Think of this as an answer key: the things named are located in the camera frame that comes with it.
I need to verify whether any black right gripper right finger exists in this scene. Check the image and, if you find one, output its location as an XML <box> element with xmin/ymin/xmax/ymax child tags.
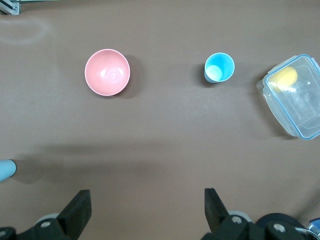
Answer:
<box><xmin>201</xmin><ymin>187</ymin><xmax>307</xmax><ymax>240</ymax></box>

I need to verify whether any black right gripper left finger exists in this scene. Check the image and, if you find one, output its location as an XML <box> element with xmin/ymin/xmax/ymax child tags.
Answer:
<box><xmin>0</xmin><ymin>189</ymin><xmax>93</xmax><ymax>240</ymax></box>

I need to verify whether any light blue plastic cup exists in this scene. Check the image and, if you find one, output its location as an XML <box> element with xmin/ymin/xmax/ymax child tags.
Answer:
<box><xmin>0</xmin><ymin>159</ymin><xmax>17</xmax><ymax>184</ymax></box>
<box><xmin>203</xmin><ymin>52</ymin><xmax>235</xmax><ymax>84</ymax></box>

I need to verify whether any brown table cover mat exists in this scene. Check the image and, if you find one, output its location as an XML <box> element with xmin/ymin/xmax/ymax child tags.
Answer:
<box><xmin>0</xmin><ymin>0</ymin><xmax>320</xmax><ymax>240</ymax></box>

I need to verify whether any clear container with blue seal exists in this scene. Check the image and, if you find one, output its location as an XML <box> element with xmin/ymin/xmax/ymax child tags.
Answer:
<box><xmin>256</xmin><ymin>53</ymin><xmax>320</xmax><ymax>141</ymax></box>

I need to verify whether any pink bowl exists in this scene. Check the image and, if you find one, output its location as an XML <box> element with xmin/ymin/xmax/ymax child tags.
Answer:
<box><xmin>84</xmin><ymin>48</ymin><xmax>131</xmax><ymax>96</ymax></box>

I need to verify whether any yellow sponge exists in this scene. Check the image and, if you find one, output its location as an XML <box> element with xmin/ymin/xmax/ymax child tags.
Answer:
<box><xmin>268</xmin><ymin>66</ymin><xmax>299</xmax><ymax>93</ymax></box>

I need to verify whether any dark saucepan with blue handle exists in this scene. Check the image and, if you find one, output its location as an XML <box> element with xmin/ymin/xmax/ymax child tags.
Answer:
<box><xmin>254</xmin><ymin>212</ymin><xmax>320</xmax><ymax>240</ymax></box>

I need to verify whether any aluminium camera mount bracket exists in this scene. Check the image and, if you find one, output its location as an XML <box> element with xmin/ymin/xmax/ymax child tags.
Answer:
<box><xmin>0</xmin><ymin>0</ymin><xmax>22</xmax><ymax>16</ymax></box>

